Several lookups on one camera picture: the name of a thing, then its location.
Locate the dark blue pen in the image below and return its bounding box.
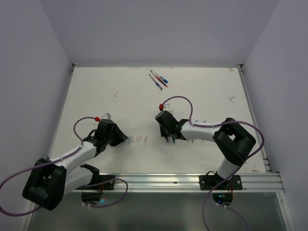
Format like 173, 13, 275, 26
149, 74, 163, 91

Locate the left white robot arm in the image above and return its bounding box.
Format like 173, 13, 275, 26
22, 119, 128, 210

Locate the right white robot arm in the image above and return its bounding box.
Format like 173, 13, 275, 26
155, 110, 256, 189

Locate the blue capped pen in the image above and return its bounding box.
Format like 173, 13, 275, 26
150, 69, 168, 83

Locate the red ink pen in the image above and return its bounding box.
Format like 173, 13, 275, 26
152, 74, 168, 88

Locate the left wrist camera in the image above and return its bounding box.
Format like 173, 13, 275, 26
101, 113, 111, 120

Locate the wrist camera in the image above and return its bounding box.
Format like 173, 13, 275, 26
163, 103, 174, 115
101, 113, 111, 120

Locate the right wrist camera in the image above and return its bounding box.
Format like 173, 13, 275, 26
163, 103, 174, 115

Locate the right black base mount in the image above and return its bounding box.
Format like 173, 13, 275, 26
199, 171, 243, 191

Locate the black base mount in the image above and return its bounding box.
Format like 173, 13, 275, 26
199, 171, 243, 191
78, 175, 115, 205

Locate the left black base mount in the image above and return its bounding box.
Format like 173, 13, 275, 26
78, 175, 115, 205

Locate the aluminium right side rail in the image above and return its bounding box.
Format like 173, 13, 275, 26
235, 64, 280, 174

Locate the aluminium rail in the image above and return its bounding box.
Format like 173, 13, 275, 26
30, 171, 283, 193
235, 64, 280, 174

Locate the aluminium front rail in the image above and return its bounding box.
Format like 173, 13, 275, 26
30, 171, 283, 193

